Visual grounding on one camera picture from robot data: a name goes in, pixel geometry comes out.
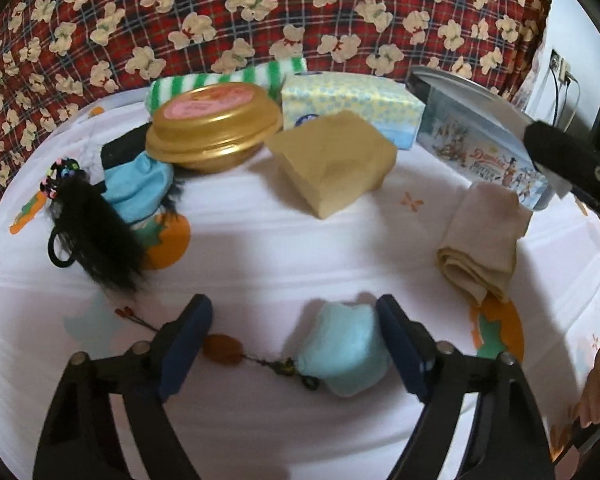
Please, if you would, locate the tan sponge block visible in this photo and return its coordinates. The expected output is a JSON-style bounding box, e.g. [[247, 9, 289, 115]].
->
[[265, 109, 398, 220]]

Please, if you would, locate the blue sock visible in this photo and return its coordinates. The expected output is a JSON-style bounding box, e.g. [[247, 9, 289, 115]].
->
[[102, 152, 176, 223]]

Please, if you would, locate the black power cable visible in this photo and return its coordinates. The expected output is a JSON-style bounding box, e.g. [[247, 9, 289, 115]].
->
[[552, 67, 565, 125]]

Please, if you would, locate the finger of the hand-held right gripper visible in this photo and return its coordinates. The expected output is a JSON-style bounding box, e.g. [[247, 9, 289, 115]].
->
[[523, 119, 600, 226]]

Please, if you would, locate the brown bead keychain charm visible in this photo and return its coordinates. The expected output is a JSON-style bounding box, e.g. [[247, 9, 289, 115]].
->
[[115, 306, 326, 393]]

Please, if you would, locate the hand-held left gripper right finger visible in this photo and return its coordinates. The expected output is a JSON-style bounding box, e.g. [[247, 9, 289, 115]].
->
[[374, 294, 556, 480]]

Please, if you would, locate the round blue cookie tin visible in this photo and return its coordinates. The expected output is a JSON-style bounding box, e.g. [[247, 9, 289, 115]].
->
[[416, 90, 551, 211]]

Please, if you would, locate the white wall outlet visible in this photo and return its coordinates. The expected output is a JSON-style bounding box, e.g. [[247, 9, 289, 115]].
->
[[550, 49, 573, 81]]

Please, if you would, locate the black hair elastic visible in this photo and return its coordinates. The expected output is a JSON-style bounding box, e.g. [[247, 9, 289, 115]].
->
[[47, 225, 81, 268]]

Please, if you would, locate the pale floral tissue packet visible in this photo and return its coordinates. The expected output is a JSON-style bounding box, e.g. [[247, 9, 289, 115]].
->
[[280, 72, 426, 151]]

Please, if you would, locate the red plaid bear-print blanket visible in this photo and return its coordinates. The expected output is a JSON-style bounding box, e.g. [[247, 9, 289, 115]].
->
[[0, 0, 556, 211]]

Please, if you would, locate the black folded cloth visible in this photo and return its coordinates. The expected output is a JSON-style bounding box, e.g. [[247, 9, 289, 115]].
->
[[101, 127, 153, 171]]

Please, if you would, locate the round gold tin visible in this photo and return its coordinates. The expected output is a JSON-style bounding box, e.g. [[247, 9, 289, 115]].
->
[[145, 82, 285, 173]]

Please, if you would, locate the green striped white cloth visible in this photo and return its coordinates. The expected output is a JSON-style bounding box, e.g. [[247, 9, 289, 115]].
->
[[145, 56, 308, 113]]

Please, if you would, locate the beige folded cloth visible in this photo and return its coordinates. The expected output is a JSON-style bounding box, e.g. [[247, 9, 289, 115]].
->
[[436, 182, 533, 306]]

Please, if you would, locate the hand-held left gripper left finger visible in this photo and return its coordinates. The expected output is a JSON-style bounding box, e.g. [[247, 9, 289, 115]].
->
[[32, 294, 216, 480]]

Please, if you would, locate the white fruit-print bedsheet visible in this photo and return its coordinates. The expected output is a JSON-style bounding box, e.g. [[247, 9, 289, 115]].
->
[[0, 92, 600, 480]]

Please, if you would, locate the pale aqua soft cloth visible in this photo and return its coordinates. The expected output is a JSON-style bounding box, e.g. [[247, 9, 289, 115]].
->
[[296, 301, 396, 398]]

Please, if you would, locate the silver cookie tin lid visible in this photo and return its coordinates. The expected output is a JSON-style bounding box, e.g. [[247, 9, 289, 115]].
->
[[406, 66, 531, 128]]

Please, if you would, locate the black hairpiece with beaded tie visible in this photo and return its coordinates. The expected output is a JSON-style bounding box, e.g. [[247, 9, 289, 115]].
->
[[39, 157, 148, 296]]

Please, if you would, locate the grey power cable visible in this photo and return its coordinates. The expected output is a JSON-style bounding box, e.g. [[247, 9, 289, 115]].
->
[[566, 76, 582, 127]]

